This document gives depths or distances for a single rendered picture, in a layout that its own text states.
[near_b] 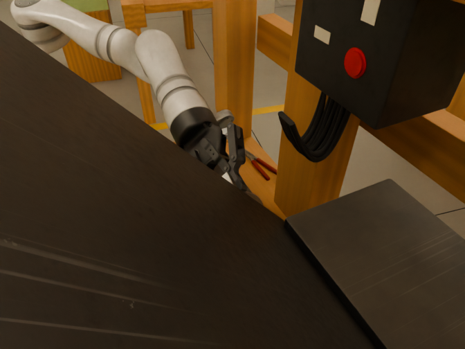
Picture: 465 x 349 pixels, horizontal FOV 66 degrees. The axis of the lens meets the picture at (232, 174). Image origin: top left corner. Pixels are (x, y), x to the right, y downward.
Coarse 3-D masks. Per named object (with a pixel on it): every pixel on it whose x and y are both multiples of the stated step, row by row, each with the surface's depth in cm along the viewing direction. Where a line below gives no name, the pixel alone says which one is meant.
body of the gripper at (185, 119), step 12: (192, 108) 55; (204, 108) 56; (180, 120) 54; (192, 120) 53; (204, 120) 54; (216, 120) 56; (180, 132) 54; (192, 132) 54; (204, 132) 54; (216, 132) 53; (180, 144) 55; (192, 144) 55; (216, 144) 53; (204, 156) 54
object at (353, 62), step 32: (320, 0) 42; (352, 0) 38; (384, 0) 34; (416, 0) 31; (448, 0) 33; (320, 32) 44; (352, 32) 39; (384, 32) 35; (416, 32) 33; (448, 32) 35; (320, 64) 46; (352, 64) 40; (384, 64) 36; (416, 64) 36; (448, 64) 39; (352, 96) 42; (384, 96) 38; (416, 96) 40; (448, 96) 42
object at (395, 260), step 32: (384, 192) 49; (288, 224) 45; (320, 224) 44; (352, 224) 44; (384, 224) 44; (416, 224) 44; (320, 256) 41; (352, 256) 41; (384, 256) 41; (416, 256) 41; (448, 256) 41; (352, 288) 38; (384, 288) 38; (416, 288) 38; (448, 288) 38; (384, 320) 35; (416, 320) 35; (448, 320) 35
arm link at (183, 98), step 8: (184, 88) 57; (192, 88) 58; (168, 96) 57; (176, 96) 56; (184, 96) 56; (192, 96) 56; (200, 96) 58; (168, 104) 56; (176, 104) 56; (184, 104) 55; (192, 104) 55; (200, 104) 56; (168, 112) 56; (176, 112) 55; (224, 112) 61; (168, 120) 56; (224, 120) 61; (232, 120) 62
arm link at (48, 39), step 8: (24, 32) 74; (32, 32) 73; (40, 32) 73; (48, 32) 74; (56, 32) 75; (32, 40) 75; (40, 40) 75; (48, 40) 75; (56, 40) 76; (64, 40) 78; (48, 48) 77; (56, 48) 78
